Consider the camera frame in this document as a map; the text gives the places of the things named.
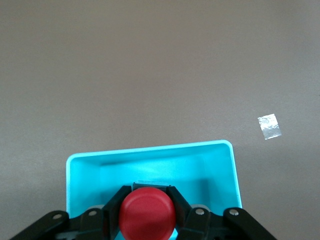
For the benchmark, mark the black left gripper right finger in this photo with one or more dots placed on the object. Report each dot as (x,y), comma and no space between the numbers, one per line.
(197,225)

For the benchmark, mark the cyan plastic box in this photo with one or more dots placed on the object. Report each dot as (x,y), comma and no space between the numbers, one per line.
(150,165)

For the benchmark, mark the clear tape piece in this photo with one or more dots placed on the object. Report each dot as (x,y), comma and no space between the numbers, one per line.
(270,126)

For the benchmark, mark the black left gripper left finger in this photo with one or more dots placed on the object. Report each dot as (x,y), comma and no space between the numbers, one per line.
(95,225)

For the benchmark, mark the red mushroom push button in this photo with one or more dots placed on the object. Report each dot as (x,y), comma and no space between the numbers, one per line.
(147,215)

